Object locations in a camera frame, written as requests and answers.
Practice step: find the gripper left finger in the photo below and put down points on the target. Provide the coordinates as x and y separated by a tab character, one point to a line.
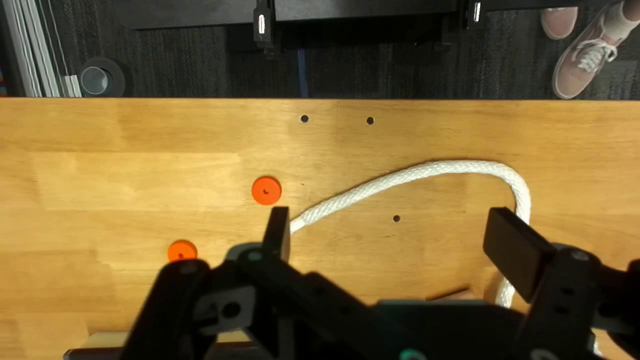
270	290

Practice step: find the black table frame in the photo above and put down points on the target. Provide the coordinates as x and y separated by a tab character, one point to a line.
350	12

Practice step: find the aluminium frame rail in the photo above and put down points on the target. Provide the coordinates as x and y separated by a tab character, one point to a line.
30	45

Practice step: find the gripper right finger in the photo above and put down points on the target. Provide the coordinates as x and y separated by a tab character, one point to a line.
565	285

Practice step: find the orange disc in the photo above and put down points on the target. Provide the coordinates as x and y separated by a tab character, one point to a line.
181	250
266	190

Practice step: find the person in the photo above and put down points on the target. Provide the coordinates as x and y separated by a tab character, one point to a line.
580	62

